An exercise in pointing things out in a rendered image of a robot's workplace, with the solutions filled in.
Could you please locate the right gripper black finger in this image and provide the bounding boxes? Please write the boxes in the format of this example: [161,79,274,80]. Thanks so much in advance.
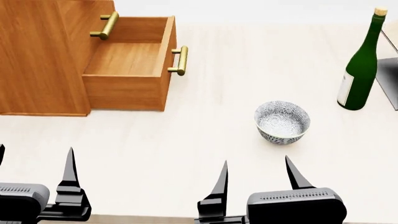
[285,155,317,190]
[197,160,229,219]

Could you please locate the wooden cabinet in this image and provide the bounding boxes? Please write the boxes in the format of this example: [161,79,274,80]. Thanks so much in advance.
[0,0,116,118]

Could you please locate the open wooden drawer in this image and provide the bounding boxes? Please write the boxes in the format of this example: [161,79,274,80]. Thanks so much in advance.
[82,15,177,112]

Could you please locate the blue patterned ceramic bowl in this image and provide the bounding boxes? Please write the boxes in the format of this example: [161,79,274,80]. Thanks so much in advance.
[254,100,312,146]

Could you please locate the green corked wine bottle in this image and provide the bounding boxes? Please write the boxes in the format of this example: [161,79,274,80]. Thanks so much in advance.
[336,6,389,111]

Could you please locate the grey laptop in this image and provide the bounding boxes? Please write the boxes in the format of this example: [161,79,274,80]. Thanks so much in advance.
[375,21,398,111]

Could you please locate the right gripper grey camera box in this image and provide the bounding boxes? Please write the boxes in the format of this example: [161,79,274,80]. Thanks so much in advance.
[246,187,348,224]

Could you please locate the gripper grey camera box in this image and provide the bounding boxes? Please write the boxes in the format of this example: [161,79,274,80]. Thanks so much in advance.
[0,183,50,224]
[246,187,348,224]

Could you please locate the left gripper grey camera box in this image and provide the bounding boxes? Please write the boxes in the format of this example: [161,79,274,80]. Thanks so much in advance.
[0,183,50,224]

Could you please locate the brass handle on open drawer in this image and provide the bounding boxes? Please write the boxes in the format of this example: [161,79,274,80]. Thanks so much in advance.
[167,45,189,77]

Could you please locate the brass handle on cabinet front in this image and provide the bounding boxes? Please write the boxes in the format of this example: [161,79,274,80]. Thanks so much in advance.
[90,11,120,41]

